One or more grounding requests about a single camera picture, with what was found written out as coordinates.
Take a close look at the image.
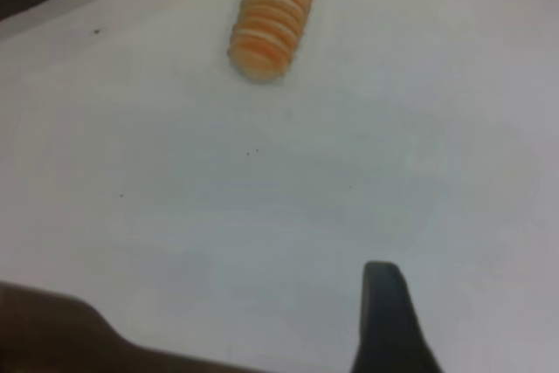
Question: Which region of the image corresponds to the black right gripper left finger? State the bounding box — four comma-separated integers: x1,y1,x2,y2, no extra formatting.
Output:
0,280,267,373

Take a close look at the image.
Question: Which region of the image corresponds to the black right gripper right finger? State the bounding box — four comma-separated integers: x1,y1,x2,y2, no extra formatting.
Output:
350,260,445,373

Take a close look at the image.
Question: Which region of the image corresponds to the ridged orange bread roll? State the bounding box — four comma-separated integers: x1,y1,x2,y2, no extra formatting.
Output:
226,0,319,83

